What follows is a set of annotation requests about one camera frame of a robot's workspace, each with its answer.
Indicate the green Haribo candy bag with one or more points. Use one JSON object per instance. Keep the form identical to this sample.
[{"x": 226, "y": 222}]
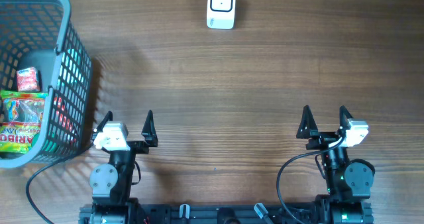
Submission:
[{"x": 23, "y": 118}]

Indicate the grey plastic shopping basket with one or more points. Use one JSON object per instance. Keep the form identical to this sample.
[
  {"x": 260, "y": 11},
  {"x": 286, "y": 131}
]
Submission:
[{"x": 40, "y": 34}]

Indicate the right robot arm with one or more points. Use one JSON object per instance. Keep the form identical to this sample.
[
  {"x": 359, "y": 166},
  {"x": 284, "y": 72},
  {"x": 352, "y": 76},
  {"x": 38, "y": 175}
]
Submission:
[{"x": 348, "y": 181}]

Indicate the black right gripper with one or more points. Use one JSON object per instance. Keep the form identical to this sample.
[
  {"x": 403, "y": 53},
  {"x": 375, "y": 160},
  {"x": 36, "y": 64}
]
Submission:
[{"x": 324, "y": 138}]

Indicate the white barcode scanner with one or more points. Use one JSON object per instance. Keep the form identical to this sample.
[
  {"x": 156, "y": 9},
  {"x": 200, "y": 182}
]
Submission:
[{"x": 221, "y": 14}]

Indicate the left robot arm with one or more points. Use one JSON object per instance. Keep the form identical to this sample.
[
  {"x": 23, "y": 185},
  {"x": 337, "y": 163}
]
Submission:
[{"x": 111, "y": 182}]

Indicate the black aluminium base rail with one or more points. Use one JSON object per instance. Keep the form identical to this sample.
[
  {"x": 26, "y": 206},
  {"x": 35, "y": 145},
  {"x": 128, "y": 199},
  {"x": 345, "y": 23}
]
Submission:
[{"x": 225, "y": 214}]

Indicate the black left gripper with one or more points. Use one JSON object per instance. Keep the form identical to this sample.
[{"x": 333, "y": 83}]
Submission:
[{"x": 150, "y": 138}]

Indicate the red stick packet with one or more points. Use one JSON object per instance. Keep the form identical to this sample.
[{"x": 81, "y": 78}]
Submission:
[{"x": 64, "y": 121}]

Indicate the small red tissue pack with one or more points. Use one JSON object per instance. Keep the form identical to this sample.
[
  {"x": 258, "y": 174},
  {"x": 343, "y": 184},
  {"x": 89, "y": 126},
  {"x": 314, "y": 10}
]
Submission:
[{"x": 27, "y": 80}]

